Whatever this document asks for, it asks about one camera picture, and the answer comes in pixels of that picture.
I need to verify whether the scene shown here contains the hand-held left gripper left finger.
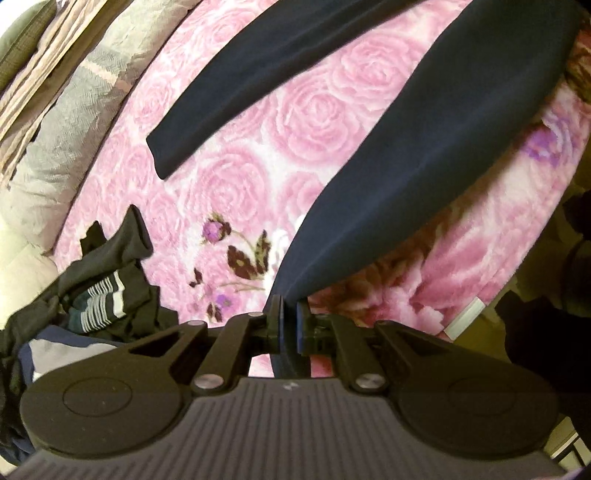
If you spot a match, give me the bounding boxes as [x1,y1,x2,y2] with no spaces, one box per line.
[113,295,283,396]

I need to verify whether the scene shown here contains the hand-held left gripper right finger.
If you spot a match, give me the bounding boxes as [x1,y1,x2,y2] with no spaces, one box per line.
[296,300,462,396]

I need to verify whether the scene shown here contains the navy pants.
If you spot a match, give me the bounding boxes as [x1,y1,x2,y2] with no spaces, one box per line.
[145,0,583,380]

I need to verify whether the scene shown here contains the black white-striped garment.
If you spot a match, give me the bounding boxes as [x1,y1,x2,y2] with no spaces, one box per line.
[58,205,181,343]

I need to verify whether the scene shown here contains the pink floral blanket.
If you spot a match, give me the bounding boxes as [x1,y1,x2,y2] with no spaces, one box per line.
[48,0,583,380]

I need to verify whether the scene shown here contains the grey white patterned garment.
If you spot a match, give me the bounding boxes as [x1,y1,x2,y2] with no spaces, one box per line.
[28,338,95,385]

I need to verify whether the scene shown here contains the navy blue garment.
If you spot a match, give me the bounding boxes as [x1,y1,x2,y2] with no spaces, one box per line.
[9,323,130,462]

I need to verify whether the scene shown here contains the cream quilted pillow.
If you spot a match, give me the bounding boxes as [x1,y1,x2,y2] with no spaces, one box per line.
[0,216,57,289]

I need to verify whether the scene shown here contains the grey pillow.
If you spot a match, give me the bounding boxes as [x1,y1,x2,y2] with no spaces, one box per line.
[7,0,202,254]

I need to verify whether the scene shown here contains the pink striped folded blanket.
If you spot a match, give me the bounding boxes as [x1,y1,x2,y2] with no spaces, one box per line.
[0,0,139,185]

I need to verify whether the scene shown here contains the grey cushion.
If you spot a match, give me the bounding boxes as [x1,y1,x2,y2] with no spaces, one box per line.
[0,0,59,89]

